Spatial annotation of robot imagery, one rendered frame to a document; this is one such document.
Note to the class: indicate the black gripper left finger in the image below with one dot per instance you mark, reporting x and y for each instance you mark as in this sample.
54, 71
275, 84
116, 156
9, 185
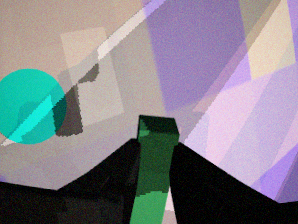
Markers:
104, 195

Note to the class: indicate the green rectangular post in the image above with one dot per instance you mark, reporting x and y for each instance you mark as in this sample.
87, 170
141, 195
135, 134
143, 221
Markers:
158, 136

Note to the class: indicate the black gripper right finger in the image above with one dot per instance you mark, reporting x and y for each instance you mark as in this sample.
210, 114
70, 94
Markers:
204, 194

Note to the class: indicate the cyan circle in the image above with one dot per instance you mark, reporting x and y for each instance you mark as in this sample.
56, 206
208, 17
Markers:
32, 106

